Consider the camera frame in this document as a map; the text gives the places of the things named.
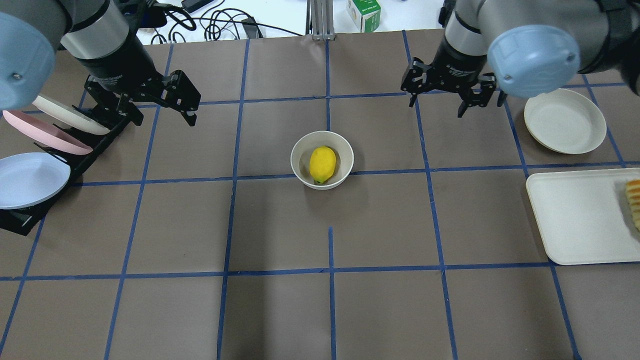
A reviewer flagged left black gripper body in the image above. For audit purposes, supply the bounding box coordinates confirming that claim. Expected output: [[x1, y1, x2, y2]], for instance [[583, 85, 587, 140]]
[[77, 38, 170, 108]]

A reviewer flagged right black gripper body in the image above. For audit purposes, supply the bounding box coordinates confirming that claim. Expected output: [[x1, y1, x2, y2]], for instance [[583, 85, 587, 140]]
[[423, 47, 493, 98]]

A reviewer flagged yellow lemon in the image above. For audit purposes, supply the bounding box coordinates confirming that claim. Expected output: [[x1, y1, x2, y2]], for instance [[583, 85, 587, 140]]
[[308, 146, 338, 185]]

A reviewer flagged white ceramic bowl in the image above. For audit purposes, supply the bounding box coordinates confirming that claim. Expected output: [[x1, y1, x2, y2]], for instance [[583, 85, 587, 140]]
[[290, 130, 355, 191]]

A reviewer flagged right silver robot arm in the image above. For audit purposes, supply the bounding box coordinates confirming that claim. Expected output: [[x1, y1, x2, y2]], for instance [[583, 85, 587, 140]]
[[400, 0, 640, 117]]

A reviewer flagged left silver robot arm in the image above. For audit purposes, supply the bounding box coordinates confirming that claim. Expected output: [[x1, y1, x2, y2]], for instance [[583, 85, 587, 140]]
[[0, 0, 201, 126]]

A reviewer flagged cream plate in rack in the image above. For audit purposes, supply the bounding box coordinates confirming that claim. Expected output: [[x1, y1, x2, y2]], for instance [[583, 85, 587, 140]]
[[32, 95, 111, 136]]

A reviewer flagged cream round plate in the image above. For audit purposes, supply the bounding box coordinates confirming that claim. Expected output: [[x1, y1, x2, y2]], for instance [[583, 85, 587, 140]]
[[523, 88, 607, 155]]

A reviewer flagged green white box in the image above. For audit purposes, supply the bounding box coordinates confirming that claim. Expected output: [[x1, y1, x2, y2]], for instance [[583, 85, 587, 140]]
[[346, 0, 382, 34]]

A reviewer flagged black power adapter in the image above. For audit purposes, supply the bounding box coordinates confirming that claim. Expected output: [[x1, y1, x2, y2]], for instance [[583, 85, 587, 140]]
[[181, 0, 215, 14]]

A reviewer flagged pink plate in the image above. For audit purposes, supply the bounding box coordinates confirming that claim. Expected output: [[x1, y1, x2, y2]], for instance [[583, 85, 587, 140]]
[[2, 110, 93, 156]]

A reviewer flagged lavender plate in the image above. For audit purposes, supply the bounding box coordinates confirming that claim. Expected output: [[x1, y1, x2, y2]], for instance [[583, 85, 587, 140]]
[[0, 152, 71, 210]]

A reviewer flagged black dish rack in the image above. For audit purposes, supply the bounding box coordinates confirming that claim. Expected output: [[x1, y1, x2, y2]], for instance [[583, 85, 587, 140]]
[[0, 75, 131, 236]]

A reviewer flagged cream rectangular tray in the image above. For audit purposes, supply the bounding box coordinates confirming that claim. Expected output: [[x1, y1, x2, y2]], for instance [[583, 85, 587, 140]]
[[525, 168, 640, 265]]

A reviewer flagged sliced yellow pineapple toy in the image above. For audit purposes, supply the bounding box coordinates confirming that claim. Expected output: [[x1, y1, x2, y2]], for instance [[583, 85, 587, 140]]
[[625, 178, 640, 231]]

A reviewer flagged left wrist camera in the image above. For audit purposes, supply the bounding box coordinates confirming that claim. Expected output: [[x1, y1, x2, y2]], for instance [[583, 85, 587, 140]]
[[117, 0, 168, 31]]

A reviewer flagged aluminium frame post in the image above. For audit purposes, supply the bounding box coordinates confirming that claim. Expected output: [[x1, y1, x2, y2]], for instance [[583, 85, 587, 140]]
[[305, 0, 336, 41]]

